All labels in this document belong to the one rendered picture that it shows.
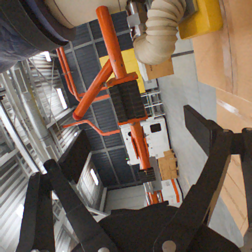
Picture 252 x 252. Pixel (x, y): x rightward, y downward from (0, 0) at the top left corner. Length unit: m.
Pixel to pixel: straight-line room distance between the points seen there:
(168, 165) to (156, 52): 7.45
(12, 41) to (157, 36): 0.23
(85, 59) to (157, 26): 11.10
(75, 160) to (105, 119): 11.35
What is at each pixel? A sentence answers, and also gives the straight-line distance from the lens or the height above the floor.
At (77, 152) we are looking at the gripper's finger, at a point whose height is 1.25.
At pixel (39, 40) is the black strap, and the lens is 0.30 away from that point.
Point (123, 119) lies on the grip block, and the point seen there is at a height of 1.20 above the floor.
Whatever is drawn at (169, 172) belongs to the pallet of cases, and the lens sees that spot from 7.84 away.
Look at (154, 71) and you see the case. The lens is 2.03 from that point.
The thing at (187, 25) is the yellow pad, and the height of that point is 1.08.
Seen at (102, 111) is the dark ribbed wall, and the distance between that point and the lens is 11.33.
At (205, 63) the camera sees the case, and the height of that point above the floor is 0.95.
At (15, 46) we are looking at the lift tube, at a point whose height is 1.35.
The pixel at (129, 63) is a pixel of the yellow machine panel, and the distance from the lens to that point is 7.54.
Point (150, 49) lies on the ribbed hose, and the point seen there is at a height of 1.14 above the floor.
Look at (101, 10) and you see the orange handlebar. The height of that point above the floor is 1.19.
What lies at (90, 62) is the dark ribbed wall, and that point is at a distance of 11.16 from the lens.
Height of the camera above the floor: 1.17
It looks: 7 degrees up
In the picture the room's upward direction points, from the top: 104 degrees counter-clockwise
